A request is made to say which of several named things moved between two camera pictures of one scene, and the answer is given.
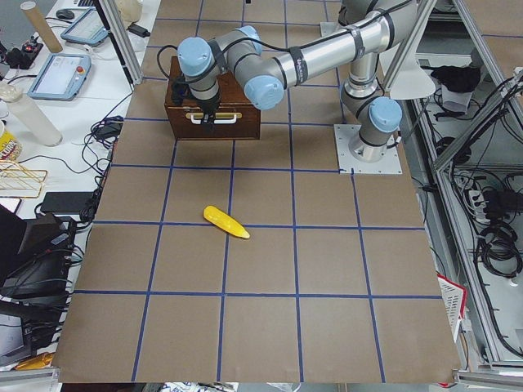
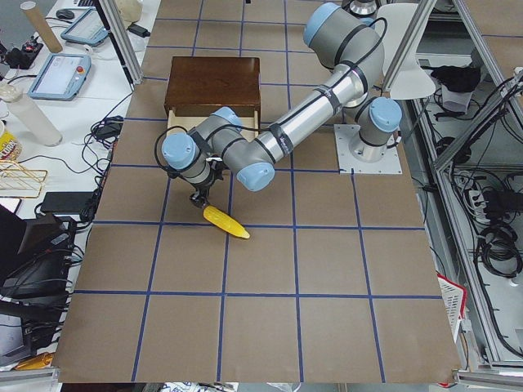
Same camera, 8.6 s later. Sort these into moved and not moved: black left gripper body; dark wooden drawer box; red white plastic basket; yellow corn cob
Moved: black left gripper body
Not moved: yellow corn cob; red white plastic basket; dark wooden drawer box
